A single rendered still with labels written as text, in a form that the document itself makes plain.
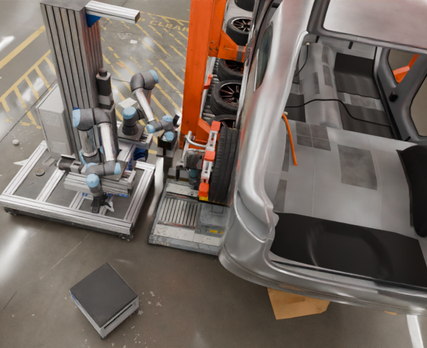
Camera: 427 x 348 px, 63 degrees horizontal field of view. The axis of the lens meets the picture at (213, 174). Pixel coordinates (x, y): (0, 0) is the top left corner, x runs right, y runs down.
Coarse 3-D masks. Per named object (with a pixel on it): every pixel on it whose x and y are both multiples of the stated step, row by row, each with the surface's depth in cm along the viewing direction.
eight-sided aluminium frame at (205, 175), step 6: (210, 132) 288; (216, 132) 289; (210, 138) 283; (216, 138) 313; (210, 150) 275; (204, 162) 275; (210, 162) 275; (204, 168) 276; (210, 168) 276; (204, 174) 276
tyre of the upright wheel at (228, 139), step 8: (224, 128) 287; (224, 136) 278; (232, 136) 279; (224, 144) 273; (232, 144) 274; (216, 152) 274; (224, 152) 272; (232, 152) 271; (216, 160) 270; (224, 160) 270; (232, 160) 270; (216, 168) 270; (224, 168) 270; (232, 168) 270; (216, 176) 271; (224, 176) 272; (216, 184) 274; (224, 184) 274; (216, 192) 280; (224, 192) 278; (208, 200) 299; (216, 200) 289; (224, 200) 289
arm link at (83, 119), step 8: (80, 112) 232; (88, 112) 234; (80, 120) 232; (88, 120) 234; (80, 128) 238; (88, 128) 241; (80, 136) 249; (88, 136) 248; (88, 144) 254; (80, 152) 265; (88, 152) 261; (96, 152) 265; (88, 160) 266; (96, 160) 269
